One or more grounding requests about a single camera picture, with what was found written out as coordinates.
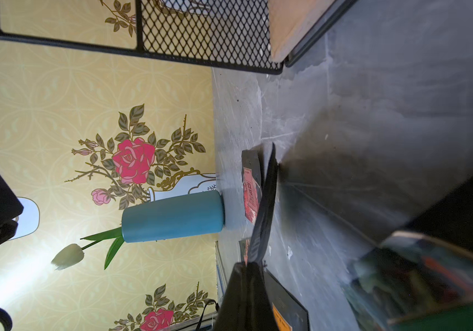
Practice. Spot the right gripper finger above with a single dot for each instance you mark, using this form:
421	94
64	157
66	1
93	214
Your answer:
246	304

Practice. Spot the teal vase with flower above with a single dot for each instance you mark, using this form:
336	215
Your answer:
176	217

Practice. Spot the green tea bag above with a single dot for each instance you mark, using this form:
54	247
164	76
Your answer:
421	276

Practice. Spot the black wire mesh shelf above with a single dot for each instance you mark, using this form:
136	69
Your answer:
253	36

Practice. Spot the earl grey red tea bag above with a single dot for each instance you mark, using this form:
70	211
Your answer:
252	183

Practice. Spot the large black barcode packet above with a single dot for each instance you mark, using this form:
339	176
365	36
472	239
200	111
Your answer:
261	233

